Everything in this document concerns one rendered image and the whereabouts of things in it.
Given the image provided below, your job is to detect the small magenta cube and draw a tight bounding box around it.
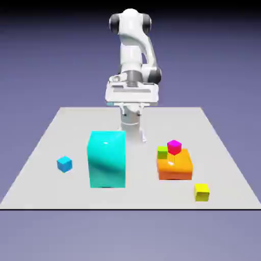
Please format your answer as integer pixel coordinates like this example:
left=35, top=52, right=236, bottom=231
left=167, top=139, right=182, bottom=156

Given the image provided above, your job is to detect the large cyan box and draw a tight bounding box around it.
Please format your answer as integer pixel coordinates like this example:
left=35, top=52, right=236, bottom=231
left=87, top=130, right=126, bottom=189

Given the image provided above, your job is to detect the small green cube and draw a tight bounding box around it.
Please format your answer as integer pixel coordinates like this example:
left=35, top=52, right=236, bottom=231
left=157, top=146, right=169, bottom=160

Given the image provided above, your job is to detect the small yellow cube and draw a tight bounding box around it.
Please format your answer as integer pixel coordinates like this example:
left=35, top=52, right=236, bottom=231
left=194, top=183, right=210, bottom=202

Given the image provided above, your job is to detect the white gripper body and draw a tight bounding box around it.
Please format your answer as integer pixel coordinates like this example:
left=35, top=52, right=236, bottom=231
left=105, top=81, right=160, bottom=107

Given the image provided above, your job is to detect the small blue cube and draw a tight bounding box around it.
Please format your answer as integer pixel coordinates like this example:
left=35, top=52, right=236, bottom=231
left=56, top=155, right=73, bottom=173

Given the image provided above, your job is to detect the large orange box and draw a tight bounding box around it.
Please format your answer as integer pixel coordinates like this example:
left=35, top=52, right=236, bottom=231
left=156, top=148, right=194, bottom=181

